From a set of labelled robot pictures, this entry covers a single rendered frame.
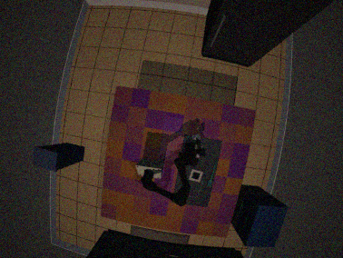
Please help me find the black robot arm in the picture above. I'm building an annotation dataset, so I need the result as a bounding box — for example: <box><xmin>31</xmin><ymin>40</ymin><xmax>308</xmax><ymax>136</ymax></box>
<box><xmin>140</xmin><ymin>143</ymin><xmax>199</xmax><ymax>207</ymax></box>

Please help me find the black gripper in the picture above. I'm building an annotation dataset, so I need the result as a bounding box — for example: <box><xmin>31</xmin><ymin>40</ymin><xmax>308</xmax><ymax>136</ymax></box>
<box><xmin>185</xmin><ymin>148</ymin><xmax>205</xmax><ymax>157</ymax></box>

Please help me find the dark grey mat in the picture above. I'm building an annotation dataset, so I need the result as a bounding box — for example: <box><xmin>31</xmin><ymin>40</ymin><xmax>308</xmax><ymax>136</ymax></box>
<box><xmin>174</xmin><ymin>135</ymin><xmax>222</xmax><ymax>207</ymax></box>

